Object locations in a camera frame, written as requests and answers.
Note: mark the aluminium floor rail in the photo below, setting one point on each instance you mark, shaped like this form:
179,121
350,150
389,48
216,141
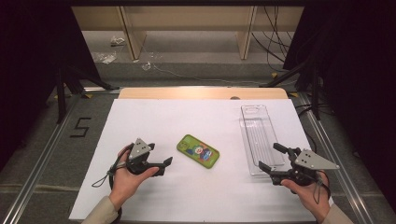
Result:
339,174
40,165

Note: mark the green cartoon phone case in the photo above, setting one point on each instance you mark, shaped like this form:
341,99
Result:
198,151

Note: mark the white paper sheet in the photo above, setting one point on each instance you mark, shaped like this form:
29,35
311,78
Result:
193,193

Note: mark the small crumpled plastic wrapper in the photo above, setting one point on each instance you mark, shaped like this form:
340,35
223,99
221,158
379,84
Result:
117,40

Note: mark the clear crumpled plastic wrapper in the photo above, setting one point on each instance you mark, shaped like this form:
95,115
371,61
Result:
146,66

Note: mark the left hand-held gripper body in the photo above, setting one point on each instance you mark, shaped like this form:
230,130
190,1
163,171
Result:
140,151

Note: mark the person's left hand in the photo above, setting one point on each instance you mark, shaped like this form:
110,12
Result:
124,183

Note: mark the clear plastic packaging tray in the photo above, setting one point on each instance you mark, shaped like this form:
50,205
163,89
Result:
261,137

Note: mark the light wooden shelf unit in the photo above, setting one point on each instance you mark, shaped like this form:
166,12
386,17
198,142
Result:
186,18

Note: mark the person's right hand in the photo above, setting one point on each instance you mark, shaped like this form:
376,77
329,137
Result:
311,196

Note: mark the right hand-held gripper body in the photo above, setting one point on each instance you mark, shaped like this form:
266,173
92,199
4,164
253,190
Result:
311,161

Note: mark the black curtain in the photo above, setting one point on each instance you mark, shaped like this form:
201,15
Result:
358,77
28,62

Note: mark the large crumpled plastic wrapper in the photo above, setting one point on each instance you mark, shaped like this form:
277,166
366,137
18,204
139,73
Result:
105,57

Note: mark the black metal stand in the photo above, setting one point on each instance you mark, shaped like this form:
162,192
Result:
315,93
60,96

